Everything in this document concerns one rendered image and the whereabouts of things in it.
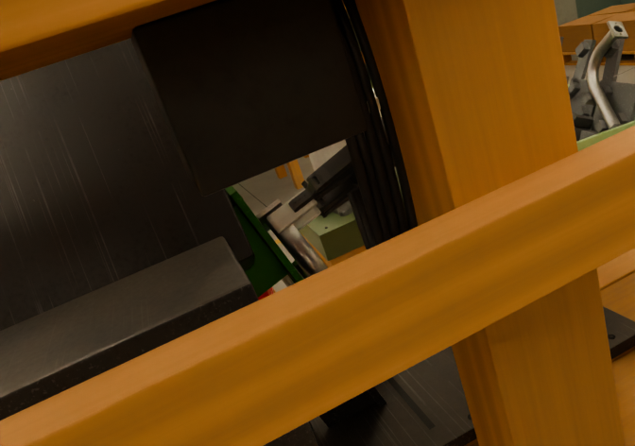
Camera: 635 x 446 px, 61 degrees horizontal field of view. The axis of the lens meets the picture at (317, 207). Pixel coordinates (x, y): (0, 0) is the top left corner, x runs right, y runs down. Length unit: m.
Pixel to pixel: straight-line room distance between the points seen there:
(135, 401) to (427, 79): 0.32
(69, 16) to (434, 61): 0.27
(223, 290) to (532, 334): 0.31
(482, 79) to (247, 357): 0.29
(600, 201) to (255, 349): 0.32
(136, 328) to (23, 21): 0.32
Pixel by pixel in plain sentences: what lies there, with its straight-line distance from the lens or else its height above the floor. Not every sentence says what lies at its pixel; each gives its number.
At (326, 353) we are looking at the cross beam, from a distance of 0.42.
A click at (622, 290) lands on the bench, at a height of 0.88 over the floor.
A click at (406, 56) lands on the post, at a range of 0.47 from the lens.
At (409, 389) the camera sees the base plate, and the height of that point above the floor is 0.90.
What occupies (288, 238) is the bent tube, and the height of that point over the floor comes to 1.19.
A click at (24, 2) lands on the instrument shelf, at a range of 0.36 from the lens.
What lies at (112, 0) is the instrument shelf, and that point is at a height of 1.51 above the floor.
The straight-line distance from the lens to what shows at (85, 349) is 0.59.
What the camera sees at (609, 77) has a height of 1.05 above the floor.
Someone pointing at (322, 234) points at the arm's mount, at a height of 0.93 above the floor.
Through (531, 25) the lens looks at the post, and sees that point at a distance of 0.51.
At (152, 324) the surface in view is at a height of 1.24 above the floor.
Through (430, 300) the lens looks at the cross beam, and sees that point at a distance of 0.44.
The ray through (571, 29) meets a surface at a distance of 6.90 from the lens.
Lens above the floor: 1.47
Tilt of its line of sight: 19 degrees down
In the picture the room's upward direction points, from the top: 19 degrees counter-clockwise
